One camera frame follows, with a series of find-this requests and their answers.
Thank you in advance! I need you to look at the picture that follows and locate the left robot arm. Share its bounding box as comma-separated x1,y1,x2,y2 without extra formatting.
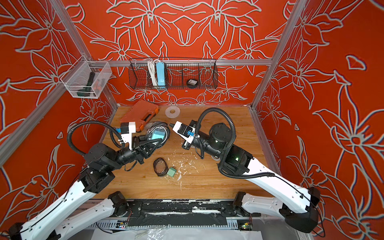
1,121,170,240

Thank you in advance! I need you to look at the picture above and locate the orange tool case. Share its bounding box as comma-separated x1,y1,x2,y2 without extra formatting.
120,100,159,133

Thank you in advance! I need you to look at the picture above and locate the blue power bank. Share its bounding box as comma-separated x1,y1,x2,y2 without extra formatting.
156,62,166,89

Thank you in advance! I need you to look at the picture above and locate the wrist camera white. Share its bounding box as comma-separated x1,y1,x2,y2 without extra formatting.
170,121,196,140
120,122,136,150

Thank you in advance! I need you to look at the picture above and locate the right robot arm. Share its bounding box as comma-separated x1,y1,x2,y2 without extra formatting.
170,108,324,234

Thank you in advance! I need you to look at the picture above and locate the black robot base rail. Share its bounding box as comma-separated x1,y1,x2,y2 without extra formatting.
100,198,262,227

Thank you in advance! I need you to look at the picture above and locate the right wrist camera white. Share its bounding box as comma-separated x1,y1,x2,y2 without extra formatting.
170,121,196,140

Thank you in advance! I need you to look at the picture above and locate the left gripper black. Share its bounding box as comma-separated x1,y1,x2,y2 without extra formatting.
107,135,163,173

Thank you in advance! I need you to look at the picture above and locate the white cable in basket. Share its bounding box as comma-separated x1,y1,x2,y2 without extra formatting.
147,59,160,88

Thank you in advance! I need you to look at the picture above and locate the black item in basket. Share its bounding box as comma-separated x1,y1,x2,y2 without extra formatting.
187,79,199,89

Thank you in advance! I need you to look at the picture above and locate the teal charger cube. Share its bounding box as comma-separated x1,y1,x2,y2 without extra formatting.
151,129,166,140

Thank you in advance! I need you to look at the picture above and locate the dark green tool in bin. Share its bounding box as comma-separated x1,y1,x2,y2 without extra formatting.
77,72,95,97

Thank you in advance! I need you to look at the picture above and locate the green charger cube left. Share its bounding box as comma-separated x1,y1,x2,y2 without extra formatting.
167,167,177,178

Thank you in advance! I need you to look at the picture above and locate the white tape roll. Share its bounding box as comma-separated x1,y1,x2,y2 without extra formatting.
165,106,181,119

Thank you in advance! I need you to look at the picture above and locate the clear acrylic wall bin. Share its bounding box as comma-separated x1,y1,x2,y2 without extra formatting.
60,56,112,99

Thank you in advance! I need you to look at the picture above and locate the black wire wall basket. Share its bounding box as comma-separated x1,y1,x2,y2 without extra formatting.
128,57,219,91

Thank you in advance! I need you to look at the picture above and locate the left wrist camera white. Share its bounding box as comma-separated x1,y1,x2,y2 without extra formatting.
120,122,136,150

